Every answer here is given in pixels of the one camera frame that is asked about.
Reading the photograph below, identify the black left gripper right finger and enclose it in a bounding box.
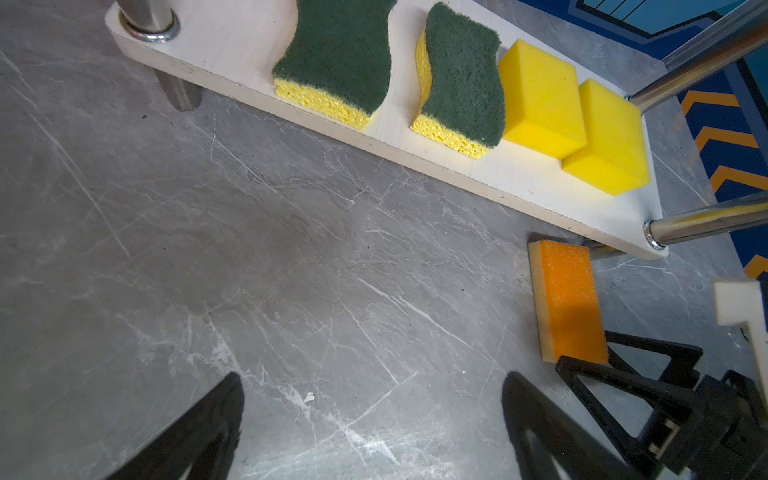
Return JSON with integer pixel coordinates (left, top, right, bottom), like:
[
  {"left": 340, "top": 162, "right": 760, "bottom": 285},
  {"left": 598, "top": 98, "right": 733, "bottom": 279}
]
[{"left": 502, "top": 372, "right": 642, "bottom": 479}]

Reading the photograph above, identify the orange sponge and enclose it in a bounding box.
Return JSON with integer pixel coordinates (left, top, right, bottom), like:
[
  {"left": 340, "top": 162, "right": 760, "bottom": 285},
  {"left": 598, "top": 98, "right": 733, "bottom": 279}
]
[{"left": 528, "top": 240, "right": 609, "bottom": 364}]

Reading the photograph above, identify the green wavy sponge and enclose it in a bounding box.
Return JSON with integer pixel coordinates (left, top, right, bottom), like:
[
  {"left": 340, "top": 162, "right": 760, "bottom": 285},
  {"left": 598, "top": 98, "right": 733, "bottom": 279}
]
[
  {"left": 410, "top": 2, "right": 506, "bottom": 160},
  {"left": 272, "top": 0, "right": 396, "bottom": 131}
]

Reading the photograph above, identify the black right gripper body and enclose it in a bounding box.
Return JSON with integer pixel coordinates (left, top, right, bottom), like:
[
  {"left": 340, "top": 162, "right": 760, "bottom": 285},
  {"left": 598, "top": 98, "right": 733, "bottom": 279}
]
[{"left": 661, "top": 370, "right": 767, "bottom": 479}]

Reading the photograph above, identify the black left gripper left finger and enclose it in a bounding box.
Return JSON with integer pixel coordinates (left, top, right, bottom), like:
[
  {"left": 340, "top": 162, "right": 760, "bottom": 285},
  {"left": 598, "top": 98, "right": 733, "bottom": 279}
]
[{"left": 109, "top": 372, "right": 245, "bottom": 479}]

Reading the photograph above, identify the white two-tier shelf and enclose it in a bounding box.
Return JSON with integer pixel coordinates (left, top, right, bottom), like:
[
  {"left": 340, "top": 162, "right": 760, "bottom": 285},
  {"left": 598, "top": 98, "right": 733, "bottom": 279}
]
[{"left": 105, "top": 1, "right": 767, "bottom": 259}]

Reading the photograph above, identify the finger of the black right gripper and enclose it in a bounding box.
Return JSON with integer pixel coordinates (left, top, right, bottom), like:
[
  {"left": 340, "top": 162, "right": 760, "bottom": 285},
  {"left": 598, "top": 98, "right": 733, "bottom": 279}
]
[
  {"left": 605, "top": 331, "right": 703, "bottom": 389},
  {"left": 556, "top": 356, "right": 705, "bottom": 477}
]

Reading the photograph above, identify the yellow sponge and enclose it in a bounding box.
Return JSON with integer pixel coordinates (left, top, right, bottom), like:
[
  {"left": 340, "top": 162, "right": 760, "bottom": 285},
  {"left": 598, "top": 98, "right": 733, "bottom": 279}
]
[
  {"left": 561, "top": 79, "right": 650, "bottom": 196},
  {"left": 499, "top": 39, "right": 587, "bottom": 160}
]

